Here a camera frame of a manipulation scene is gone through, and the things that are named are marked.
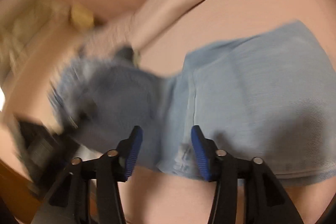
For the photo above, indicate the light blue denim pants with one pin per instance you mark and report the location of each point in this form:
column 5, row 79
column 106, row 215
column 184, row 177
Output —
column 271, row 95

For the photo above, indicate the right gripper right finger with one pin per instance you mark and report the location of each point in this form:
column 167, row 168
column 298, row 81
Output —
column 266, row 200

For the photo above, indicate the folded dark denim jeans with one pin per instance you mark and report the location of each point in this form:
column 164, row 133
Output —
column 125, row 53

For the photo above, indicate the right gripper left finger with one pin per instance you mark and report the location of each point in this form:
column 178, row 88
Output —
column 87, row 191

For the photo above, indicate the yellow fringed lampshade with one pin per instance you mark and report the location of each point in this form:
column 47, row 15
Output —
column 82, row 18

